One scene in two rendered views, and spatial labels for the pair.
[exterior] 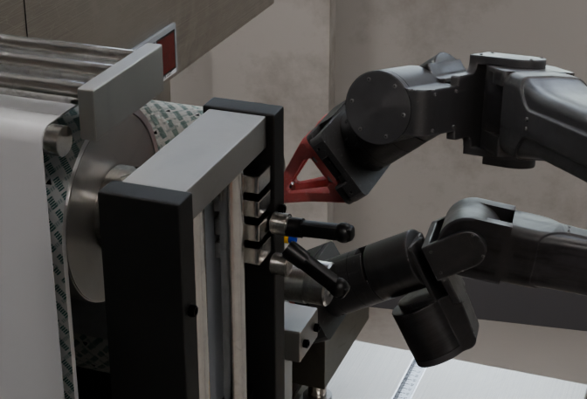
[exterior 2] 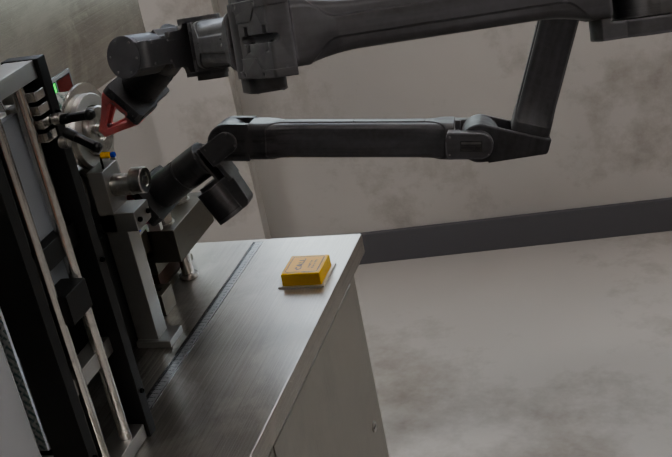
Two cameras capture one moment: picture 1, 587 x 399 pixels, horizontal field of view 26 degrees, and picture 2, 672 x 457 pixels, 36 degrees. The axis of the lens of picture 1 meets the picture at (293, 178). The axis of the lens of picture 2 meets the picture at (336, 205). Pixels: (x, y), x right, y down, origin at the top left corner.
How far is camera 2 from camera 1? 0.54 m
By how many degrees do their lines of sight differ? 2
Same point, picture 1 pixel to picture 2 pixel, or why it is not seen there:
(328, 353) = (178, 238)
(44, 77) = not seen: outside the picture
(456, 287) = (229, 170)
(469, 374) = (286, 244)
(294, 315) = (132, 205)
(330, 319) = (162, 208)
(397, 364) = (241, 248)
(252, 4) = not seen: hidden behind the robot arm
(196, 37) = (89, 77)
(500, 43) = (350, 59)
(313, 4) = not seen: hidden behind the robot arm
